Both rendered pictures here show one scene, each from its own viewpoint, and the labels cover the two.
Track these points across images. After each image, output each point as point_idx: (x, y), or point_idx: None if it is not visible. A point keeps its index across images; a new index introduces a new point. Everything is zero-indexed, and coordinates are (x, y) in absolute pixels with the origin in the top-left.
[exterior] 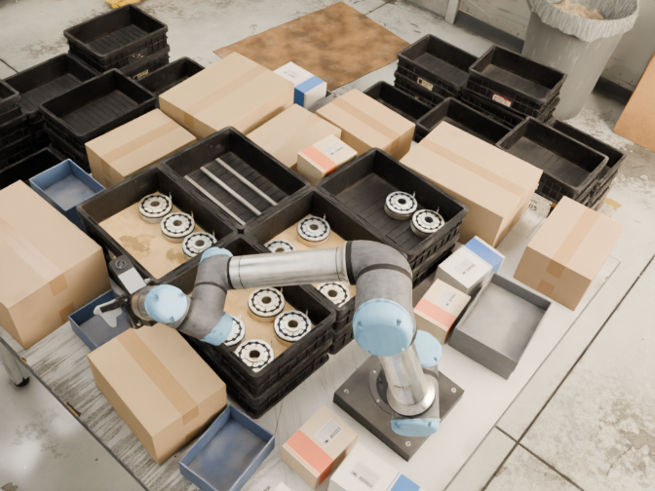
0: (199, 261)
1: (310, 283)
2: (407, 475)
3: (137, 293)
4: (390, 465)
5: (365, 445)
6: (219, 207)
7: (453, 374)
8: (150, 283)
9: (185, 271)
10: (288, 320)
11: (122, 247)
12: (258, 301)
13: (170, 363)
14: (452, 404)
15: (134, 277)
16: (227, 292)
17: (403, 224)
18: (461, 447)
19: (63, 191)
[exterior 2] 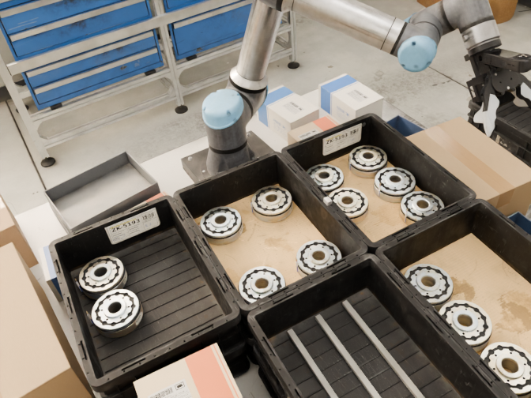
0: (429, 216)
1: (298, 178)
2: (256, 132)
3: (495, 24)
4: (265, 138)
5: (280, 150)
6: (396, 362)
7: (176, 185)
8: (485, 85)
9: (446, 207)
10: (328, 178)
11: None
12: (356, 199)
13: (451, 159)
14: (197, 152)
15: (503, 54)
16: (389, 231)
17: (132, 291)
18: (206, 141)
19: None
